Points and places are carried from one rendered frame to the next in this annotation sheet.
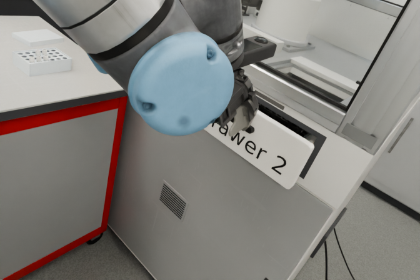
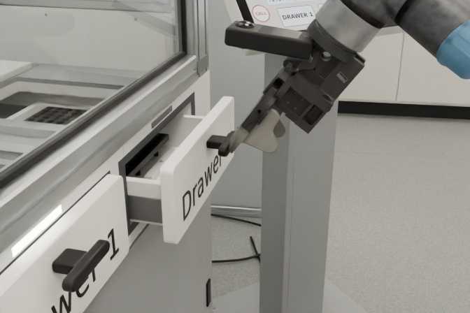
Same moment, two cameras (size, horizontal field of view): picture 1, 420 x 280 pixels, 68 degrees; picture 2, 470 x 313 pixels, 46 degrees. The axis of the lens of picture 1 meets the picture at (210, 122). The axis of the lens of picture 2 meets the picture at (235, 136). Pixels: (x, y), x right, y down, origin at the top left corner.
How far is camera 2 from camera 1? 1.00 m
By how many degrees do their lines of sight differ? 93
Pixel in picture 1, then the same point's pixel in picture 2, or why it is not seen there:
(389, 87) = (201, 4)
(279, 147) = (225, 128)
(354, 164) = (206, 90)
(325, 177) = not seen: hidden behind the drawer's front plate
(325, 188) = not seen: hidden behind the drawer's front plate
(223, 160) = (156, 258)
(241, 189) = (175, 251)
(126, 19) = not seen: outside the picture
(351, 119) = (197, 55)
